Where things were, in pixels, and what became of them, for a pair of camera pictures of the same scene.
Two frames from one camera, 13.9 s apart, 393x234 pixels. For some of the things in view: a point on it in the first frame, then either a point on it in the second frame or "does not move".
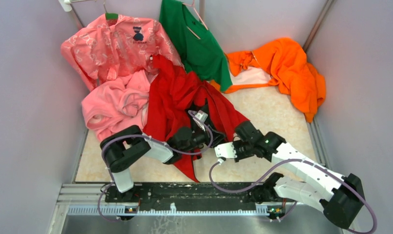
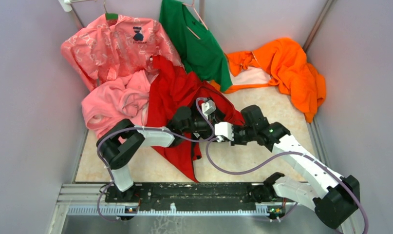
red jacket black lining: x=173 y=93 does not move
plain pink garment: x=118 y=105 does not move
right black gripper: x=238 y=156 to x=235 y=142
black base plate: x=235 y=194 does not move
